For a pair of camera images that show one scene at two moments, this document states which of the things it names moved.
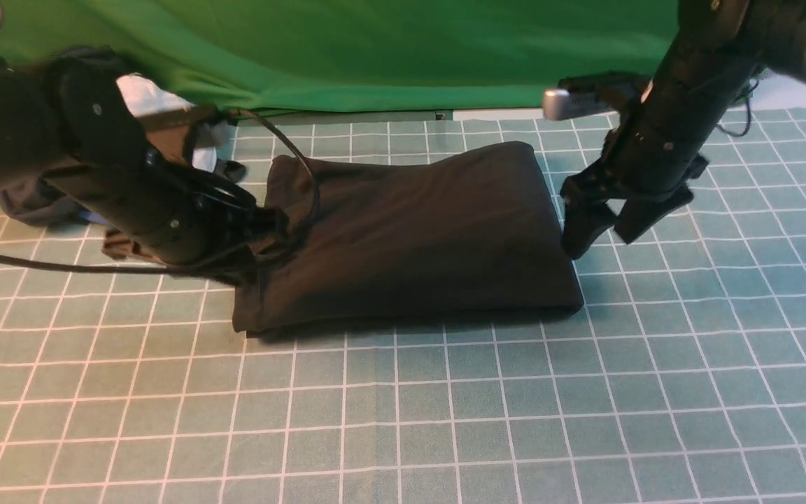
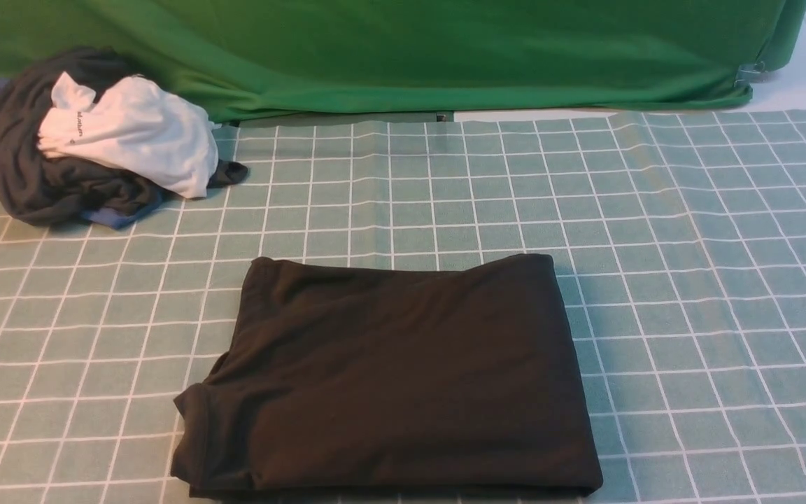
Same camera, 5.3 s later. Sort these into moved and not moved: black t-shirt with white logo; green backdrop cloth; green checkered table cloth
Moved: black t-shirt with white logo
Not moved: green backdrop cloth; green checkered table cloth
